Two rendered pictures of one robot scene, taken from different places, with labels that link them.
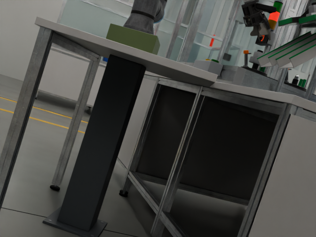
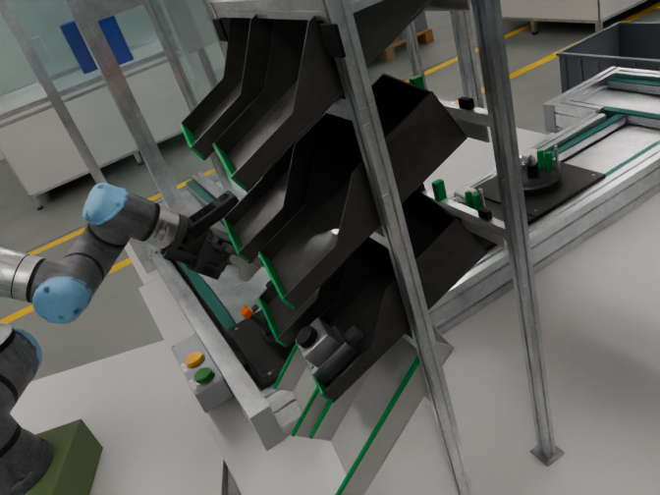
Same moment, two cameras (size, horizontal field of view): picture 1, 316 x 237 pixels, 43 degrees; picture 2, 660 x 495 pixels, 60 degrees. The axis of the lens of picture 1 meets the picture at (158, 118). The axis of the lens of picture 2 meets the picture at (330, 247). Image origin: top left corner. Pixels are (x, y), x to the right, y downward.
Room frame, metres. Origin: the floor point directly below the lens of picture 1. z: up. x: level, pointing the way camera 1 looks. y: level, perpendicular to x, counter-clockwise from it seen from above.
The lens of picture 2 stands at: (1.06, -0.52, 1.73)
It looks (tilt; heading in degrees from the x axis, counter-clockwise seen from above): 30 degrees down; 359
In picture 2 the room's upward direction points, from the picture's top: 19 degrees counter-clockwise
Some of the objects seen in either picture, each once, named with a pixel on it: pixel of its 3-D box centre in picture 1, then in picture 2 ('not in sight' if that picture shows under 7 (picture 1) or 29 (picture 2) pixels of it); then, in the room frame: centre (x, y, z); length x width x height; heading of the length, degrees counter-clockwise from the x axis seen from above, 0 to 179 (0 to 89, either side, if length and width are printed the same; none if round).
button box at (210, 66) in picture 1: (207, 67); (200, 369); (2.10, -0.16, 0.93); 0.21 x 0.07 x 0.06; 19
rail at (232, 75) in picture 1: (201, 72); (203, 324); (2.30, -0.15, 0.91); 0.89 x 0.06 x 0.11; 19
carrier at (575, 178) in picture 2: not in sight; (532, 168); (2.33, -1.09, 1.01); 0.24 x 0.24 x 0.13; 19
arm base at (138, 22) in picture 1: (140, 24); (2, 458); (1.94, 0.22, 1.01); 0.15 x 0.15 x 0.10
